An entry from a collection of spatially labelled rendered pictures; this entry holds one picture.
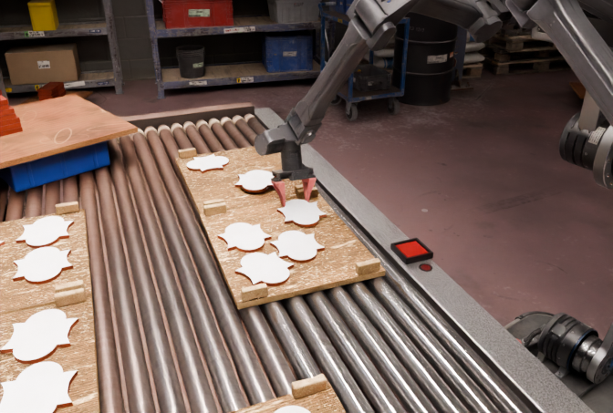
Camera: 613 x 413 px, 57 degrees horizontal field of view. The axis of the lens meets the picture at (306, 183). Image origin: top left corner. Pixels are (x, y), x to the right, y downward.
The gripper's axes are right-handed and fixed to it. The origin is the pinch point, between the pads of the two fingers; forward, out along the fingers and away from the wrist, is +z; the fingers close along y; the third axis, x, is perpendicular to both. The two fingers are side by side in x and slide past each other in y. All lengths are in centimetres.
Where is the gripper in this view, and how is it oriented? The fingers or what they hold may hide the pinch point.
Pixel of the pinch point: (295, 201)
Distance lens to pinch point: 155.2
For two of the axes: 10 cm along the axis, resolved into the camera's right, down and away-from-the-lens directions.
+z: 0.9, 9.8, 1.6
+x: -3.3, -1.2, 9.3
